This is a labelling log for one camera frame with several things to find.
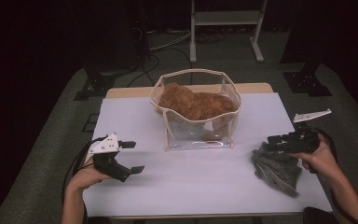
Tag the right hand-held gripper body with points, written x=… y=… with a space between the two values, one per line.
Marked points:
x=304 y=140

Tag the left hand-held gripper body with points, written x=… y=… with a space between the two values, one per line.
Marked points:
x=108 y=165

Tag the grey cloth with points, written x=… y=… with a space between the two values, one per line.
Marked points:
x=276 y=171

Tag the clear bag with beige trim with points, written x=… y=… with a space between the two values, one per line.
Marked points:
x=172 y=137

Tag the brown teddy bear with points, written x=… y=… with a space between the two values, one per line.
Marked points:
x=195 y=104

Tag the person's right hand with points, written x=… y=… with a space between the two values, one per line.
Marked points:
x=321 y=160

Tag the person's left hand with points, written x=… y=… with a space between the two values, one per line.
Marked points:
x=85 y=179

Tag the white table cover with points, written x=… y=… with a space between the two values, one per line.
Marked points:
x=130 y=115

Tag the wooden table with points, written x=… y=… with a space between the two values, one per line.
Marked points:
x=251 y=88

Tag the person's left leg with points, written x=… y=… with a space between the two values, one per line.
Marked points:
x=99 y=221

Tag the person's leg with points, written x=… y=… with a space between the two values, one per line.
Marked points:
x=99 y=221
x=315 y=216

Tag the black stand base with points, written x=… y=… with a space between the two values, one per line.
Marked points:
x=306 y=82
x=96 y=85

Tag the person's right leg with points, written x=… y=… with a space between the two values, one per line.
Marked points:
x=315 y=216

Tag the white metal stand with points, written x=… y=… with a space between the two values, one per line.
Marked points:
x=227 y=18

